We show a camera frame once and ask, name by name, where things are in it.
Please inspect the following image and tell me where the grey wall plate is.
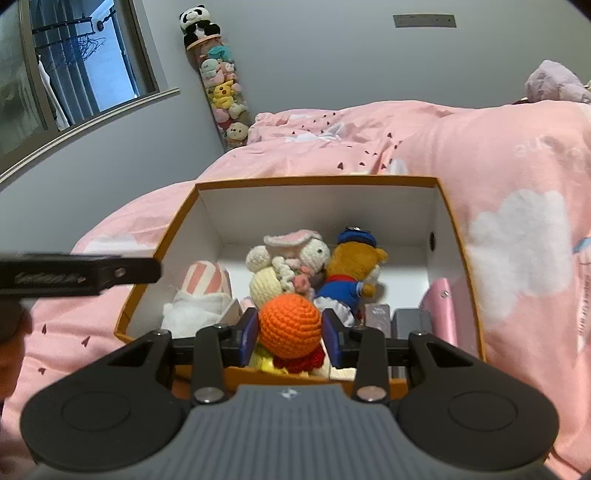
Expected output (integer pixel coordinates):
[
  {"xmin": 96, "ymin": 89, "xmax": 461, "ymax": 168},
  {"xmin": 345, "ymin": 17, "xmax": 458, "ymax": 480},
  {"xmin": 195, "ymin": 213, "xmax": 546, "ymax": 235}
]
[{"xmin": 393, "ymin": 14, "xmax": 457, "ymax": 28}]

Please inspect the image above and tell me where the orange cardboard box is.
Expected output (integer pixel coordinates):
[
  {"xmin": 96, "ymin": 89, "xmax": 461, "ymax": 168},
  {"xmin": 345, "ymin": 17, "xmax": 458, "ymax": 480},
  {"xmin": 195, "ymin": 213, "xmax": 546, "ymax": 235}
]
[{"xmin": 114, "ymin": 175, "xmax": 486, "ymax": 400}]

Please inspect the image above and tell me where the dark grey box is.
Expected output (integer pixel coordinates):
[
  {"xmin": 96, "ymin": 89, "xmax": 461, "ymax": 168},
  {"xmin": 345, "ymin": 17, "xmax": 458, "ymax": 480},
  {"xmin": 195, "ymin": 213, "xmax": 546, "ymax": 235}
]
[{"xmin": 392, "ymin": 308, "xmax": 432, "ymax": 341}]

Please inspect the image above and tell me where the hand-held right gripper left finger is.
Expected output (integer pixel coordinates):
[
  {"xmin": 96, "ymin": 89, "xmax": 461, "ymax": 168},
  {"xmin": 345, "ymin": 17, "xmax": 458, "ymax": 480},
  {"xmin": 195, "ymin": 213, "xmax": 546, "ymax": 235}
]
[{"xmin": 111, "ymin": 307, "xmax": 260, "ymax": 404}]

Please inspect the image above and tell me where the window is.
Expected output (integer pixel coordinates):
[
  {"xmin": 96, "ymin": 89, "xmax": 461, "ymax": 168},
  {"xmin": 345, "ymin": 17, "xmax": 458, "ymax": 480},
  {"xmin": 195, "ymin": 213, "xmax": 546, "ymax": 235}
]
[{"xmin": 0, "ymin": 0, "xmax": 181, "ymax": 185}]

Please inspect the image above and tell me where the purple plush toy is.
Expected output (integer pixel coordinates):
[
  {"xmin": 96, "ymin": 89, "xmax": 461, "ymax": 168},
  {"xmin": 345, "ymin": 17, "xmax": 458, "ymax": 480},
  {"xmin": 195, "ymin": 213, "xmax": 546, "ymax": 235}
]
[{"xmin": 525, "ymin": 59, "xmax": 591, "ymax": 104}]

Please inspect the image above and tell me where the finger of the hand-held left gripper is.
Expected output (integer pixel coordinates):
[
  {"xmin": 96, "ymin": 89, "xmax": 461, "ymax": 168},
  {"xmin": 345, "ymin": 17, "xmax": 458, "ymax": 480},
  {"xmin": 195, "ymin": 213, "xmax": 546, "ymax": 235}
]
[{"xmin": 0, "ymin": 251, "xmax": 162, "ymax": 297}]

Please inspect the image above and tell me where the pink case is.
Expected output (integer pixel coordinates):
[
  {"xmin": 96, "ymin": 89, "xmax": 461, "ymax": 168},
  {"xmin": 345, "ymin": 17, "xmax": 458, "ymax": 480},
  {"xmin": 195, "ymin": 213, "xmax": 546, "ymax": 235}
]
[{"xmin": 420, "ymin": 277, "xmax": 460, "ymax": 348}]

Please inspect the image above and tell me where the bear plush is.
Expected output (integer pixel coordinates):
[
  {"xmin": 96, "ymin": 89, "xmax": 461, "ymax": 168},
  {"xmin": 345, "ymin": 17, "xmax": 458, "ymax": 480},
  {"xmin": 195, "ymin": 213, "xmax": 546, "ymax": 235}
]
[{"xmin": 314, "ymin": 226, "xmax": 389, "ymax": 325}]

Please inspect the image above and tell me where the orange crochet doll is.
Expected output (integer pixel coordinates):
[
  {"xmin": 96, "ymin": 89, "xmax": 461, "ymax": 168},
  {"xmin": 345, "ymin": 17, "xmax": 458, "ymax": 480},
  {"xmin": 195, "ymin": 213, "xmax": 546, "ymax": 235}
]
[{"xmin": 252, "ymin": 294, "xmax": 334, "ymax": 377}]

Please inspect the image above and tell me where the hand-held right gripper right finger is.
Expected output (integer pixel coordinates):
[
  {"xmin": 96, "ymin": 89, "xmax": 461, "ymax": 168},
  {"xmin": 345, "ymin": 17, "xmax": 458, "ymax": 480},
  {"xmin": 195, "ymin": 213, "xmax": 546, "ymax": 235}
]
[{"xmin": 322, "ymin": 308, "xmax": 476, "ymax": 402}]

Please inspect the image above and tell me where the white plush with pink stripes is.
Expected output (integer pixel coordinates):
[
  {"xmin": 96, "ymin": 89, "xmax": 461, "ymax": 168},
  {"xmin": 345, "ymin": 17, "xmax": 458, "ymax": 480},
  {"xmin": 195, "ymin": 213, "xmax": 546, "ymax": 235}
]
[{"xmin": 161, "ymin": 261, "xmax": 234, "ymax": 341}]

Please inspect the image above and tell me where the pink cosmetic box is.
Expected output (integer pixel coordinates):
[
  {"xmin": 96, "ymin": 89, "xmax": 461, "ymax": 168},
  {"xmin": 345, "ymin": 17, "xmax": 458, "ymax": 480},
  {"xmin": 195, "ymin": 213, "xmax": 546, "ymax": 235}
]
[{"xmin": 365, "ymin": 302, "xmax": 392, "ymax": 326}]

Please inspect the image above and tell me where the white crochet bunny doll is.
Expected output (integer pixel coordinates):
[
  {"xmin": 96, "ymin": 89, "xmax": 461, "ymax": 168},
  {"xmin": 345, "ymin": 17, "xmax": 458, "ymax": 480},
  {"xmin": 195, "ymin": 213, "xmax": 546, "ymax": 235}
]
[{"xmin": 245, "ymin": 229, "xmax": 331, "ymax": 308}]

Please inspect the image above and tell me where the panda plush toy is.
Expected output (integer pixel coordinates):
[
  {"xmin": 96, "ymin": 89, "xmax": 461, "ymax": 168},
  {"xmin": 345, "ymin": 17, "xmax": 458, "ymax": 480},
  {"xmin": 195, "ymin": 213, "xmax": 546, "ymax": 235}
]
[{"xmin": 179, "ymin": 4, "xmax": 220, "ymax": 49}]

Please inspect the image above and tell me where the clear tube of plush toys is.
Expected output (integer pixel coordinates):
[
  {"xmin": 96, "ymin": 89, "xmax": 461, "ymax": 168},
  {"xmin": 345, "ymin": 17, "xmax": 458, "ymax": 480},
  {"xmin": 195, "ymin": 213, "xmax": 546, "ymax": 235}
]
[{"xmin": 186, "ymin": 34, "xmax": 254, "ymax": 151}]

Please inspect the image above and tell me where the person's left hand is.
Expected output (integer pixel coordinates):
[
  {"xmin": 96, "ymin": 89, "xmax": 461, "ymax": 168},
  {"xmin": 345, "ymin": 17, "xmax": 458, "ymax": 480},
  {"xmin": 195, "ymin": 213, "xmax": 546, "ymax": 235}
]
[{"xmin": 0, "ymin": 333, "xmax": 25, "ymax": 400}]

